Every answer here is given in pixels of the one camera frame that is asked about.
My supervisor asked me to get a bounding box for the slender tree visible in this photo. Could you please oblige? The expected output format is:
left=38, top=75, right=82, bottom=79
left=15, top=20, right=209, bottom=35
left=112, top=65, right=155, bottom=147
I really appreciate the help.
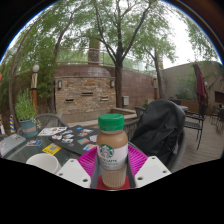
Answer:
left=133, top=26, right=178, bottom=99

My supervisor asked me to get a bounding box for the flat round red coaster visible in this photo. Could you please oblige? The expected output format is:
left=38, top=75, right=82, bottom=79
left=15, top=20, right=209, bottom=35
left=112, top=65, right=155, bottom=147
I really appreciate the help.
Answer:
left=95, top=175, right=132, bottom=191

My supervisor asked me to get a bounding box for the lamp post with white globe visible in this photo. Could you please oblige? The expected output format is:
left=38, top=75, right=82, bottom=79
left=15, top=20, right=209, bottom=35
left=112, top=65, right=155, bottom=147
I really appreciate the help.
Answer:
left=30, top=64, right=40, bottom=116

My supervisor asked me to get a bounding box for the yellow blue striped bollard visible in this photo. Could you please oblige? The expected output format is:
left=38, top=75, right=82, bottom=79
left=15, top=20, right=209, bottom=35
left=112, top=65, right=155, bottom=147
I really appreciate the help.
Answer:
left=9, top=114, right=16, bottom=134

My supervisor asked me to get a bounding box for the large dark-trunk tree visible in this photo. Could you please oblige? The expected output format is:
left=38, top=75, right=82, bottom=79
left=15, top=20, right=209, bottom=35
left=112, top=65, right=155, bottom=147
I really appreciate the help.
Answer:
left=89, top=0, right=161, bottom=108

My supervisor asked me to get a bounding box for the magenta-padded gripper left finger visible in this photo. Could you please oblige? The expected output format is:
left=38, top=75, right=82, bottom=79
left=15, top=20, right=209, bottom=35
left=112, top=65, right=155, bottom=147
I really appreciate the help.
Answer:
left=55, top=146, right=100, bottom=190

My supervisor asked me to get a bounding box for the black backpack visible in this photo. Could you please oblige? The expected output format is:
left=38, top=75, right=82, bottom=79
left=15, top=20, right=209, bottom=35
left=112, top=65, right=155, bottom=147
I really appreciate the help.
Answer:
left=129, top=98, right=187, bottom=166

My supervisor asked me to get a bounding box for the dark metal mesh chair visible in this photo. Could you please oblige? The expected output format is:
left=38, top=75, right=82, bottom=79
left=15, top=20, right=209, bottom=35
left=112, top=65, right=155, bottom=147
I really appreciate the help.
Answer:
left=123, top=116, right=188, bottom=173

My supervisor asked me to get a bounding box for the yellow card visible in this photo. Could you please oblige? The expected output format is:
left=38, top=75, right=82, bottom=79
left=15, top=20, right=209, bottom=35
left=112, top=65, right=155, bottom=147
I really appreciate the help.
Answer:
left=42, top=143, right=63, bottom=156

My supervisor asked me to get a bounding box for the leaning thin-trunk tree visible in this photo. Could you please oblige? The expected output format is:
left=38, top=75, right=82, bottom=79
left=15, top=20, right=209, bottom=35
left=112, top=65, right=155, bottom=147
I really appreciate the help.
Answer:
left=6, top=0, right=91, bottom=131

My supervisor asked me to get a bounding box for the green plant in blue pot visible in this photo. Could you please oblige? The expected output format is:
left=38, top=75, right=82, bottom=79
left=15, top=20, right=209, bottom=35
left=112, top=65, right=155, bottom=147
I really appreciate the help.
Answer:
left=14, top=88, right=39, bottom=139

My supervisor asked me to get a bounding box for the grey metal mesh chair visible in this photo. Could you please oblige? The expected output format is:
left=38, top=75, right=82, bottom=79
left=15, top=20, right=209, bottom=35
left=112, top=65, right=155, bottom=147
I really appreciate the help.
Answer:
left=33, top=113, right=69, bottom=131

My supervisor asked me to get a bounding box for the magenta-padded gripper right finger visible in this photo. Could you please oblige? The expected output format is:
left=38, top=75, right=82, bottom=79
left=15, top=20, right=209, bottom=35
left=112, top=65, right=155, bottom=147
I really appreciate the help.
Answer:
left=126, top=144, right=172, bottom=189

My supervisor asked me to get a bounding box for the black laptop with stickers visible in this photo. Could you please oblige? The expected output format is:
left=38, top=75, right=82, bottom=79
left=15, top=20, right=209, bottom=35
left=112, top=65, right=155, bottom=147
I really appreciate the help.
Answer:
left=49, top=124, right=101, bottom=157

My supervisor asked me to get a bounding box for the white ceramic mug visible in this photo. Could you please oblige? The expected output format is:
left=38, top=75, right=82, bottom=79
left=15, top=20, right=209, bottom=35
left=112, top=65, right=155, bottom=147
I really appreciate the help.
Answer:
left=25, top=152, right=63, bottom=175

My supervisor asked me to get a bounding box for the black metal patio chair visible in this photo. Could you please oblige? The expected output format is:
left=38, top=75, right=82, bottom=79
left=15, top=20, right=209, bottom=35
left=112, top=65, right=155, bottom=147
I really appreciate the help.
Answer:
left=184, top=103, right=208, bottom=150

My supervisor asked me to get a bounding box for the green-capped coffee drink bottle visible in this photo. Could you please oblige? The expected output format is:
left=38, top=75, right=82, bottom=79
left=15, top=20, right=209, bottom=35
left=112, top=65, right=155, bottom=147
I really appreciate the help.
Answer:
left=96, top=113, right=129, bottom=190

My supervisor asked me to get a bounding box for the closed maroon patio umbrella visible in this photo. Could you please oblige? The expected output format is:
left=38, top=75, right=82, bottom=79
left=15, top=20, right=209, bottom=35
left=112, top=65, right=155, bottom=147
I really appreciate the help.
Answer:
left=193, top=61, right=208, bottom=114

